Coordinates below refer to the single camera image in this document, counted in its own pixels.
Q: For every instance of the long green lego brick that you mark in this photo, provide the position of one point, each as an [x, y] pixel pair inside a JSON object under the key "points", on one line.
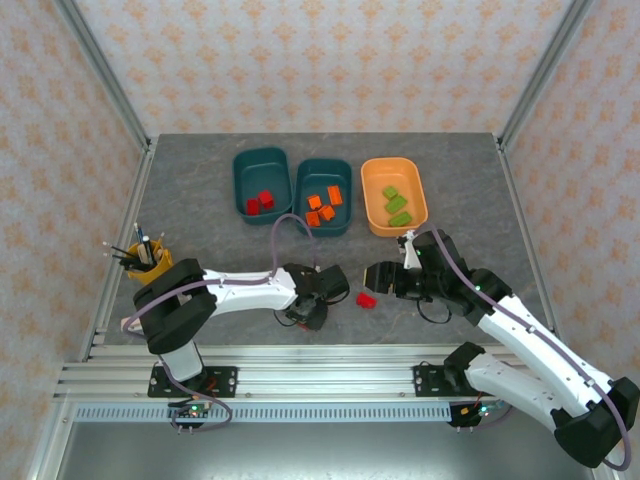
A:
{"points": [[400, 218]]}

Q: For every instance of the small orange lego brick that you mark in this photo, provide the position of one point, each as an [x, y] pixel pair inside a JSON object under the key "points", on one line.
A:
{"points": [[313, 217], [314, 202], [327, 212]]}

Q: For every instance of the small green lego brick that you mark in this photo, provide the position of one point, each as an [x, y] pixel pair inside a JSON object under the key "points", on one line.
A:
{"points": [[390, 191]]}

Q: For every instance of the wide orange lego brick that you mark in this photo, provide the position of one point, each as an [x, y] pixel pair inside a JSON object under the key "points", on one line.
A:
{"points": [[335, 195]]}

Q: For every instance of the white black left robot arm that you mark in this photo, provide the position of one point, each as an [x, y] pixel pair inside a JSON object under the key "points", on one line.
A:
{"points": [[250, 292]]}

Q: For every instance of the green lego plate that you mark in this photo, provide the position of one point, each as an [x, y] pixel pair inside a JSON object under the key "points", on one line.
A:
{"points": [[396, 203]]}

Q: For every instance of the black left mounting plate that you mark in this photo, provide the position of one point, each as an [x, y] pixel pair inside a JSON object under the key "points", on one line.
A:
{"points": [[225, 375]]}

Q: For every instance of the black mounting plate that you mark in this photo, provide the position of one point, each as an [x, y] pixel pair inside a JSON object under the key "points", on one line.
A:
{"points": [[225, 375], [425, 380]]}

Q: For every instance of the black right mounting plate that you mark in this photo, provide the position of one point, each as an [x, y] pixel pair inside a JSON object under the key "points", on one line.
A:
{"points": [[425, 380]]}

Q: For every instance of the orange plastic container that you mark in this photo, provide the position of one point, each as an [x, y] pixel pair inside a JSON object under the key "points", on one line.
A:
{"points": [[390, 172]]}

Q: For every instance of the teal plastic container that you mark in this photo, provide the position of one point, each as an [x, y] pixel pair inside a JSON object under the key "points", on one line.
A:
{"points": [[260, 167], [322, 172]]}

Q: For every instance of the right circuit board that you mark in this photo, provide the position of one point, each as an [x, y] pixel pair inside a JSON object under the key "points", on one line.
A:
{"points": [[480, 411]]}

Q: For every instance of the circuit board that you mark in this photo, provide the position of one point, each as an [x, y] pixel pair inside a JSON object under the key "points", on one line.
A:
{"points": [[192, 411], [480, 411]]}

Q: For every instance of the grey metal sheet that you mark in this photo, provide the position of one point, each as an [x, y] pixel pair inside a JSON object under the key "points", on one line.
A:
{"points": [[320, 452]]}

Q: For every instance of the left circuit board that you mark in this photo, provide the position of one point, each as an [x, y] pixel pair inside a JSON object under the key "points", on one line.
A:
{"points": [[192, 411]]}

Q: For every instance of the yellow pen cup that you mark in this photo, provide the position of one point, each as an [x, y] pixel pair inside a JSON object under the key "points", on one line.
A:
{"points": [[160, 265]]}

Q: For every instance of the orange pencil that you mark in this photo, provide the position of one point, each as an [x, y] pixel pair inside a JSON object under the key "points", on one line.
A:
{"points": [[162, 240]]}

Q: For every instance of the blue white pen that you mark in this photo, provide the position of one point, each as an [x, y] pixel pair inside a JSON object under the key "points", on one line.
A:
{"points": [[141, 240]]}

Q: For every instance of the black pen with white tip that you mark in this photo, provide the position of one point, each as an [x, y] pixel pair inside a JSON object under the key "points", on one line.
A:
{"points": [[120, 250], [117, 257]]}

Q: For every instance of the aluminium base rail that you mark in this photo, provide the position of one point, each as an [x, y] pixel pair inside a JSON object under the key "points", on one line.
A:
{"points": [[325, 372]]}

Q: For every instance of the aluminium table side rail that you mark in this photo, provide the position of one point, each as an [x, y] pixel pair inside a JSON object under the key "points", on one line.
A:
{"points": [[127, 215], [525, 235]]}

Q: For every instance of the aluminium frame post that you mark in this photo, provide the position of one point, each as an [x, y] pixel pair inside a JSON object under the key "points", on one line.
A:
{"points": [[545, 65], [100, 65]]}

